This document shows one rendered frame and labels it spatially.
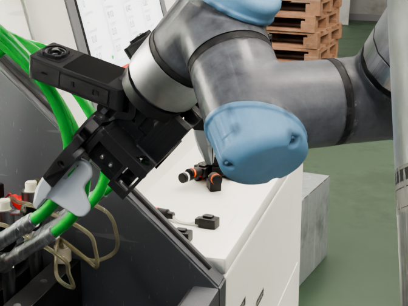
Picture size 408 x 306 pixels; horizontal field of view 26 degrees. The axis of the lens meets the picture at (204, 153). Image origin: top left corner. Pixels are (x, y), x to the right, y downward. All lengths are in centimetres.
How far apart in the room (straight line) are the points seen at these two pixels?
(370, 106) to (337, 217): 361
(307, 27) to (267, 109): 668
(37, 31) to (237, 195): 49
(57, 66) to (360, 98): 31
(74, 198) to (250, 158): 29
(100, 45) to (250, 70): 85
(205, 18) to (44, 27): 67
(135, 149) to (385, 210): 365
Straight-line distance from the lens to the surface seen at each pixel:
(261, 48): 73
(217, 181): 160
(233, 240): 141
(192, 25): 75
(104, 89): 86
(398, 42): 43
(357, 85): 74
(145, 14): 178
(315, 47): 739
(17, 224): 101
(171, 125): 84
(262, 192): 163
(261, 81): 71
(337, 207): 447
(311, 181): 367
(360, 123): 74
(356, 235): 413
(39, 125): 133
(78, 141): 88
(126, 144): 87
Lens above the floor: 151
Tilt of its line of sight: 16 degrees down
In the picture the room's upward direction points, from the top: straight up
